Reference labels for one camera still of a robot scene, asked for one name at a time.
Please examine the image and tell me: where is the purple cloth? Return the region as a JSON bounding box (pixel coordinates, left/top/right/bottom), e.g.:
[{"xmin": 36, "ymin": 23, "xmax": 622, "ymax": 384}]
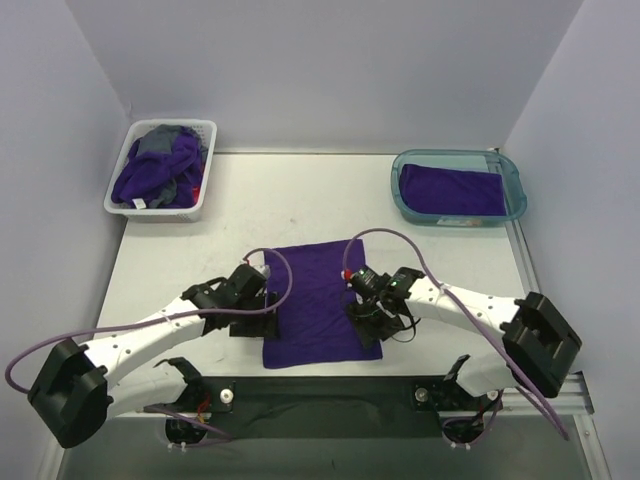
[{"xmin": 399, "ymin": 164, "xmax": 506, "ymax": 216}]

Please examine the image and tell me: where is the purple towel under pile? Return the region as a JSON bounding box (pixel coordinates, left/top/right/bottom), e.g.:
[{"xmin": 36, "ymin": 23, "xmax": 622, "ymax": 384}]
[{"xmin": 110, "ymin": 125, "xmax": 207, "ymax": 209}]

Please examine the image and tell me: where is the purple towel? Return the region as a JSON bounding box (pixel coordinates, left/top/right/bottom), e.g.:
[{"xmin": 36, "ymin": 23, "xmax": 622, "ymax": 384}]
[
  {"xmin": 110, "ymin": 125, "xmax": 207, "ymax": 209},
  {"xmin": 262, "ymin": 240, "xmax": 383, "ymax": 370}
]

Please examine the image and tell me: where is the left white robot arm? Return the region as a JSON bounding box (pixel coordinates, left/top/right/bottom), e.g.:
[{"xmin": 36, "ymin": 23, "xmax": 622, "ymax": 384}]
[{"xmin": 27, "ymin": 264, "xmax": 278, "ymax": 448}]

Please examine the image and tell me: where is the white plastic basket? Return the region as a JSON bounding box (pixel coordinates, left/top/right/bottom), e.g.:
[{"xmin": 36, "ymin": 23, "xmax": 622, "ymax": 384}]
[{"xmin": 103, "ymin": 119, "xmax": 217, "ymax": 223}]

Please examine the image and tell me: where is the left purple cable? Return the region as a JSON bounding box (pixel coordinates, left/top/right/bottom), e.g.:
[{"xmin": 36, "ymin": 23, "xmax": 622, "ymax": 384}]
[{"xmin": 4, "ymin": 248, "xmax": 295, "ymax": 444}]

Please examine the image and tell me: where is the blue transparent plastic bin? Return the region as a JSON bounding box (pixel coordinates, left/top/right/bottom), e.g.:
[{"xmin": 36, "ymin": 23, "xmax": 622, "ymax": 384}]
[{"xmin": 390, "ymin": 149, "xmax": 527, "ymax": 227}]

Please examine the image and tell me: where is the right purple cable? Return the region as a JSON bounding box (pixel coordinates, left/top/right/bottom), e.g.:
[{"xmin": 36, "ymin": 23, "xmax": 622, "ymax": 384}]
[{"xmin": 342, "ymin": 228, "xmax": 571, "ymax": 446}]

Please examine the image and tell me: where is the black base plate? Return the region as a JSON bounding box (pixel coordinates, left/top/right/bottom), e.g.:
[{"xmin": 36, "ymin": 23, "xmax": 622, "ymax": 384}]
[{"xmin": 147, "ymin": 376, "xmax": 501, "ymax": 443}]

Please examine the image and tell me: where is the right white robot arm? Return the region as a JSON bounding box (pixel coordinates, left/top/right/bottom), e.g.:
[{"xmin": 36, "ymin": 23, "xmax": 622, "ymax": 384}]
[{"xmin": 343, "ymin": 266, "xmax": 582, "ymax": 399}]

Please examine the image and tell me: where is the purple cable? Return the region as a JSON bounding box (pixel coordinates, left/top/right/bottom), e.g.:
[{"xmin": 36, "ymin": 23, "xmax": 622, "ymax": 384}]
[
  {"xmin": 4, "ymin": 248, "xmax": 295, "ymax": 444},
  {"xmin": 342, "ymin": 228, "xmax": 571, "ymax": 446}
]

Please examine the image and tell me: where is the grey cloth in basket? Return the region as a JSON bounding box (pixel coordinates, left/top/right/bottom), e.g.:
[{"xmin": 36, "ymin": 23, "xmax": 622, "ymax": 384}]
[{"xmin": 137, "ymin": 124, "xmax": 182, "ymax": 154}]

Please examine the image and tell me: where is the aluminium frame rail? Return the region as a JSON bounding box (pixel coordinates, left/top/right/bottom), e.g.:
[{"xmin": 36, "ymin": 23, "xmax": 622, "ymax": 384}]
[{"xmin": 434, "ymin": 372, "xmax": 596, "ymax": 420}]

